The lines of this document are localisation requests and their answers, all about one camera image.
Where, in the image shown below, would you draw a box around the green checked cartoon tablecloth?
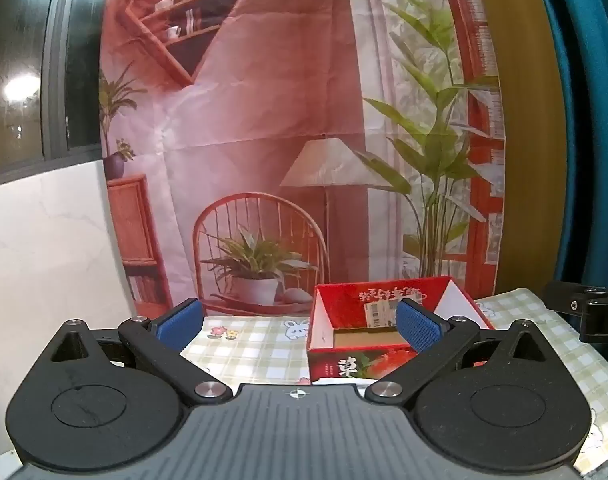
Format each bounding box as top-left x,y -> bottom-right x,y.
179,287 -> 608,476

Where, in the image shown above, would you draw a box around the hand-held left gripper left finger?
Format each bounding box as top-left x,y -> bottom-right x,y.
36,297 -> 233,407

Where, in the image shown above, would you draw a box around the red strawberry print cardboard box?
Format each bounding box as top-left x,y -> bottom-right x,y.
306,276 -> 496,386

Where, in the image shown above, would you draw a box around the dark framed window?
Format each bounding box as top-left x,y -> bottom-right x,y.
0,0 -> 110,191

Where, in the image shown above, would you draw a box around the printed room scene wall tapestry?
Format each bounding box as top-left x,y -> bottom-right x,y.
98,0 -> 507,318

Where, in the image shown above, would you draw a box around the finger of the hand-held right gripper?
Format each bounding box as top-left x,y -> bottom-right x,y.
541,280 -> 592,312

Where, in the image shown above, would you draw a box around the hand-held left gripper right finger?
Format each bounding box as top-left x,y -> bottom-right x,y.
366,298 -> 550,407

